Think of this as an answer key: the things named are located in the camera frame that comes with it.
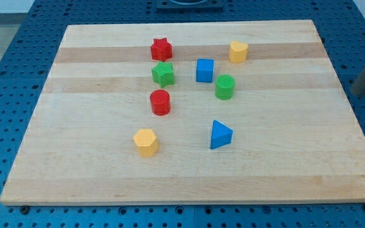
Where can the green star block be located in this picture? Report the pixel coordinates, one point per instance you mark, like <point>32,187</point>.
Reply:
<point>163,74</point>

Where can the red star block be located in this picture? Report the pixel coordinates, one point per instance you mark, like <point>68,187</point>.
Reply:
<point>161,49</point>

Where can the yellow heart block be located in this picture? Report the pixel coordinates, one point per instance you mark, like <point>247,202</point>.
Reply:
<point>238,51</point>

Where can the red cylinder block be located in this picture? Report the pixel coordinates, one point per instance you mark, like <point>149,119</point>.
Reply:
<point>160,102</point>

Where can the blue triangle block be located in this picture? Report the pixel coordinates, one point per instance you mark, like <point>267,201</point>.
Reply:
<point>221,135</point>

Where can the yellow hexagon block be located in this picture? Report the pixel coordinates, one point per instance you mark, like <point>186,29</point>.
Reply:
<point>146,142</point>

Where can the green cylinder block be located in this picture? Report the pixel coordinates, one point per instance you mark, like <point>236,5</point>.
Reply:
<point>224,87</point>

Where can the blue cube block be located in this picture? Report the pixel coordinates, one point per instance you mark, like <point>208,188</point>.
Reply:
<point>204,70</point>

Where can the wooden board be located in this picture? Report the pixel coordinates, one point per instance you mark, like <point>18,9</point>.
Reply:
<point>295,136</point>

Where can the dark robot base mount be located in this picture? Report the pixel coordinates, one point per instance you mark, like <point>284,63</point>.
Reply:
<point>188,5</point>

